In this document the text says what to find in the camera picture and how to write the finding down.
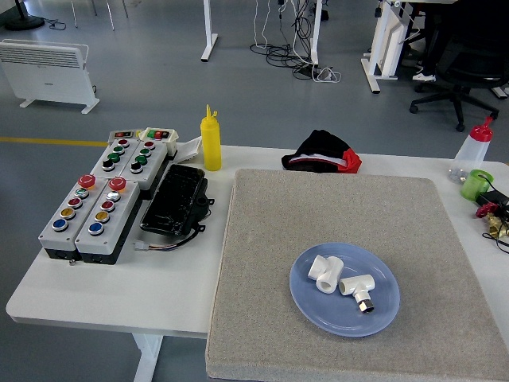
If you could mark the white tee fitting metal end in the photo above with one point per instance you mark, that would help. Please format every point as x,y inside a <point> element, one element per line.
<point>356,284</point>

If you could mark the blue plate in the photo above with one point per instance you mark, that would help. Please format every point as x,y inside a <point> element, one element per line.
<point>318,314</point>

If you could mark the yellow squeeze bottle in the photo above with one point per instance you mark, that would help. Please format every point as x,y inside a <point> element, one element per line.
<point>210,143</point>

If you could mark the grey-brown mat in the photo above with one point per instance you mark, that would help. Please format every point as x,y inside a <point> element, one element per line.
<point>318,211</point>

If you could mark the white plastic piece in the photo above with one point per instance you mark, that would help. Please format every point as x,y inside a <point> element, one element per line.
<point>191,149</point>

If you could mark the black red white cloth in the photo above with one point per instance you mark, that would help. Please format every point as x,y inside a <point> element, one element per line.
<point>322,151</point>

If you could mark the black plastic controller case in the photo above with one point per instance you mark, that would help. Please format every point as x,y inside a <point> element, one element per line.
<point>173,203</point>

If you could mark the grey button box black knob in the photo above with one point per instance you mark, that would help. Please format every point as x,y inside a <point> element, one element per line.
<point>101,157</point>
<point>153,163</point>

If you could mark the grey button box silver button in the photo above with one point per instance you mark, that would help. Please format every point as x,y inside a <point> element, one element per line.
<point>119,223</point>

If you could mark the white desk leg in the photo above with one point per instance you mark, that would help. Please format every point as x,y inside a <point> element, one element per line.
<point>316,36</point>
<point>208,28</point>

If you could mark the white table leg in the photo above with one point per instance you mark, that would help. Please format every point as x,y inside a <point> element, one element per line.
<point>147,358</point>

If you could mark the grey button box green button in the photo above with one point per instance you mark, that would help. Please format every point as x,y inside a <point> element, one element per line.
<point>55,238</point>

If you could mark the green plastic cup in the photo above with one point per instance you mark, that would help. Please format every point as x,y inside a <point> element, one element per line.
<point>473,187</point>

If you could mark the clear squeeze bottle red cap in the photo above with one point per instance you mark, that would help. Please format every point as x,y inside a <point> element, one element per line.
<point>471,155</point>

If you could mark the metal chair legs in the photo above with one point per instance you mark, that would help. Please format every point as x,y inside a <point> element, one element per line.
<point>109,16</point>

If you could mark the black office chair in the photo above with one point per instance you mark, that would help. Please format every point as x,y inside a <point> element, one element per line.
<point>461,91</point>

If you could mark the seated person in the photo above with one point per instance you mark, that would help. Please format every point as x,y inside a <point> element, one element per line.
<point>431,40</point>

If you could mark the black power adapter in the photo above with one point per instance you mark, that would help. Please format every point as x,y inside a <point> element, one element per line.
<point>495,197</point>

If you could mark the white panel heater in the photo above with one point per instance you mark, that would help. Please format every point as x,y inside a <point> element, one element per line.
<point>43,75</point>

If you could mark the black fan base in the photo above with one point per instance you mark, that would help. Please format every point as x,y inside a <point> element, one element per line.
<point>24,23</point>

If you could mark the white green red switch box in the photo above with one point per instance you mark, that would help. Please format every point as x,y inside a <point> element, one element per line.
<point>161,135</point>

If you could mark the grey red black switch box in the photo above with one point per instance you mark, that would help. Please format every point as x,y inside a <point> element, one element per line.
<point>123,134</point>

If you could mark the white desk frame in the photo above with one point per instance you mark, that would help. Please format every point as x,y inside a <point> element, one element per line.
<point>383,40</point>

